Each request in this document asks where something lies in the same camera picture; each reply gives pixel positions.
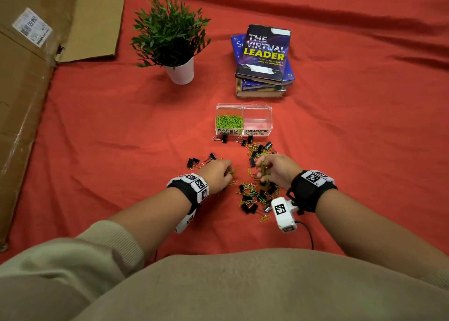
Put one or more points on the green plant in white pot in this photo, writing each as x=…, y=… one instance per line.
x=172, y=30

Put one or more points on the red cloth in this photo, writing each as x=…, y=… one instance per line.
x=368, y=121

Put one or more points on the brown cardboard box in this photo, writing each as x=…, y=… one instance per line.
x=21, y=121

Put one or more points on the person's right forearm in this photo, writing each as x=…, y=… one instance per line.
x=379, y=233

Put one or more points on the pile of green paper clips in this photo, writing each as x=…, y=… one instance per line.
x=229, y=121
x=249, y=191

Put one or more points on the olive brown book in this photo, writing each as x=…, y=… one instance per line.
x=259, y=94

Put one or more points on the person's right hand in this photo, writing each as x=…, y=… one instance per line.
x=280, y=170

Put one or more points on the black book with yellow print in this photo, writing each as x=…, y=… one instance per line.
x=263, y=56

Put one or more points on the person's left hand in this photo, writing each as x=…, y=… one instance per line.
x=215, y=177

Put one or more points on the right black marker wristband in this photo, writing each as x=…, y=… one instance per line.
x=308, y=191

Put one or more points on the blue and yellow book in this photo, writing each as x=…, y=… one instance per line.
x=257, y=85

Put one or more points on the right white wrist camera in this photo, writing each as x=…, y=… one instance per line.
x=284, y=214

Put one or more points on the clear two-compartment plastic box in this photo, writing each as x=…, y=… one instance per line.
x=257, y=121

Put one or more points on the black marker wristband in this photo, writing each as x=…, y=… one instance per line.
x=191, y=189
x=308, y=191

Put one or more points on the cluster of black binder clips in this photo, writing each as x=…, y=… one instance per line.
x=189, y=163

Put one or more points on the person's left forearm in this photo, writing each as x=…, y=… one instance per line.
x=151, y=222

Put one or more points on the beige sweater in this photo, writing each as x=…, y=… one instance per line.
x=224, y=289

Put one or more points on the left black marker wristband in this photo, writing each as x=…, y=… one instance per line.
x=191, y=189

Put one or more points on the pile of black binder clips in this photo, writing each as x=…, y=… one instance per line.
x=248, y=208

